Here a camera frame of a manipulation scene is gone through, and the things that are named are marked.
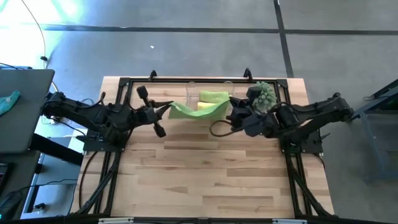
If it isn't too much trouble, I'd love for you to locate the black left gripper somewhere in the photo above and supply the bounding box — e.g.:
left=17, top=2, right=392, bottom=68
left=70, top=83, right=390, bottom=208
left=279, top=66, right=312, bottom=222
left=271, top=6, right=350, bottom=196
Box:
left=134, top=85, right=174, bottom=139

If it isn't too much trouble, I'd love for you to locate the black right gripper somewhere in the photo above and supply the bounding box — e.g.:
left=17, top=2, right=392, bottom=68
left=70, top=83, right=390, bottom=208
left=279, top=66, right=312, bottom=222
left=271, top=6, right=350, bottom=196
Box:
left=226, top=86, right=280, bottom=138

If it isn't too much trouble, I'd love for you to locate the green microfiber towel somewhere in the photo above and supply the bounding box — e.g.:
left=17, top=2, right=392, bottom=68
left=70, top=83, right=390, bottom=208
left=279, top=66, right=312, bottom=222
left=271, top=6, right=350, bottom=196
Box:
left=168, top=98, right=231, bottom=121
left=199, top=90, right=230, bottom=104

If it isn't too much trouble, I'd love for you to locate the yellow microfiber towel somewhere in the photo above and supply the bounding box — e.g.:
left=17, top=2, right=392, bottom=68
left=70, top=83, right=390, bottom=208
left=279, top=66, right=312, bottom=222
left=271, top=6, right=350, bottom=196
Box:
left=197, top=101, right=220, bottom=111

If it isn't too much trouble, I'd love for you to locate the clear plastic basket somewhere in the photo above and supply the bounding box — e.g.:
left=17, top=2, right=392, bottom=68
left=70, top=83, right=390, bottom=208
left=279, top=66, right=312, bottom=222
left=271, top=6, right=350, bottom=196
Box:
left=185, top=80, right=236, bottom=108

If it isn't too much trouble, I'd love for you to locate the green artificial plant in pot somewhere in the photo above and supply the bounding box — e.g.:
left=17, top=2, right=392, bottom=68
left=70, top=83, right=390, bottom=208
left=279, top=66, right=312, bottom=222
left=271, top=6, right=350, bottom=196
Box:
left=248, top=81, right=277, bottom=113

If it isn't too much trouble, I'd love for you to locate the black desk crossbar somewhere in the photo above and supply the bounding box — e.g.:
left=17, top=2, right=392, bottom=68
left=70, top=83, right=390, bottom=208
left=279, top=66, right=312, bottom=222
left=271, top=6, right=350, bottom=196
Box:
left=29, top=133, right=85, bottom=166

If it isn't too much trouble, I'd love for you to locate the grey desk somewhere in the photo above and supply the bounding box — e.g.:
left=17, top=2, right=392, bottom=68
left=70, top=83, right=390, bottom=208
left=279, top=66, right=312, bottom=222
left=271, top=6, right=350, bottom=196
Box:
left=0, top=68, right=56, bottom=155

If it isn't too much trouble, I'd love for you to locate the grey-blue side table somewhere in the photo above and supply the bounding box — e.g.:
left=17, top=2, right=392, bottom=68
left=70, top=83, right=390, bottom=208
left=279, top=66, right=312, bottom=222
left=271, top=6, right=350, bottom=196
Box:
left=343, top=78, right=398, bottom=184

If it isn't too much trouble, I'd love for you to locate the teal cloth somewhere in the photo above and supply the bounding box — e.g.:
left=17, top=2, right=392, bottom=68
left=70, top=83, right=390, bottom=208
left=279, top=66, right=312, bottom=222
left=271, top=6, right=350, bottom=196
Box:
left=0, top=90, right=21, bottom=116

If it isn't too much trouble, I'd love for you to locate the black keyboard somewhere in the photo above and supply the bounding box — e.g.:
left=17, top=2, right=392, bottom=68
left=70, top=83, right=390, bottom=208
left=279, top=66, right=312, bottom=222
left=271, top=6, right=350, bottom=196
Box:
left=0, top=161, right=14, bottom=195

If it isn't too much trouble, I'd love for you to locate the black computer mouse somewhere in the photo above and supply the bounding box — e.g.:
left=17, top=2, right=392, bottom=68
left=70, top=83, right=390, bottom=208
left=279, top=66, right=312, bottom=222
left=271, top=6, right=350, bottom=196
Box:
left=0, top=190, right=24, bottom=220

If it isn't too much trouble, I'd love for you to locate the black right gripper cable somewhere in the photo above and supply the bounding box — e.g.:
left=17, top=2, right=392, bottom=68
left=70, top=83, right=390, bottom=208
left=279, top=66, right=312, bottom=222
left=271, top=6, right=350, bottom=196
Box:
left=210, top=120, right=244, bottom=138

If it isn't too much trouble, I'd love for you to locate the black metal table frame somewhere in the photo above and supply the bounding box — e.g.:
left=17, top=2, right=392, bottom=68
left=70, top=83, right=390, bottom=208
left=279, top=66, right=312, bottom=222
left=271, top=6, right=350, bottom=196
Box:
left=70, top=67, right=336, bottom=218

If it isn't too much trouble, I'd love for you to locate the white bracket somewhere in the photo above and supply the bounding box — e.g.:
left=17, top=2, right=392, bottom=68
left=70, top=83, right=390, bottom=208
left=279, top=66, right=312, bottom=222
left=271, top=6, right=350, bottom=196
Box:
left=272, top=218, right=308, bottom=224
left=98, top=217, right=134, bottom=224

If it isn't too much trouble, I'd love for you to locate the yellow floor cable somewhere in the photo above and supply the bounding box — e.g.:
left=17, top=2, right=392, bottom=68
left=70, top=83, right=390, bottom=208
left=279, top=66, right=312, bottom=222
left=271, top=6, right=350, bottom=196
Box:
left=21, top=0, right=62, bottom=102

